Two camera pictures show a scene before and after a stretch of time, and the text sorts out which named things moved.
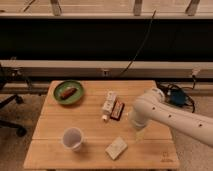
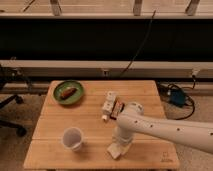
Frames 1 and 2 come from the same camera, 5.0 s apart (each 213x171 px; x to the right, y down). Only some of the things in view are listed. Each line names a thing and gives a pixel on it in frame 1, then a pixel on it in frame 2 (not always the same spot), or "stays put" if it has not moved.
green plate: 75,98 stays put
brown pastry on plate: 68,92 stays put
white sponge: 116,148 stays put
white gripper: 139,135 to 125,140
